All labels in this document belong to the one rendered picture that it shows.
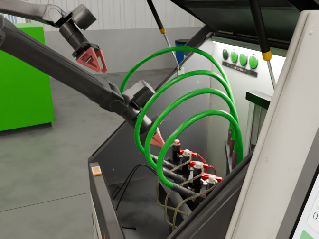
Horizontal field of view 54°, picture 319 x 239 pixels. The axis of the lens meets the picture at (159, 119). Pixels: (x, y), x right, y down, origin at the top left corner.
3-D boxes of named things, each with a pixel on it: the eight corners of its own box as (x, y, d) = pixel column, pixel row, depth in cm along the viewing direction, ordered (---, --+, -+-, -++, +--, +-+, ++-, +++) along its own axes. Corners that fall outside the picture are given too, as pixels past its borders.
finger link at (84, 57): (112, 65, 108) (95, 44, 109) (104, 63, 102) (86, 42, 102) (99, 78, 110) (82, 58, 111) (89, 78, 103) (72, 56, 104)
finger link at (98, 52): (115, 65, 111) (98, 45, 111) (107, 64, 104) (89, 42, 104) (101, 78, 112) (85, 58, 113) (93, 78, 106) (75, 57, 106)
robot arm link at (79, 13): (59, 22, 115) (46, 12, 107) (82, 1, 114) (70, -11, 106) (77, 45, 112) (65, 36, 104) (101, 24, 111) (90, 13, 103)
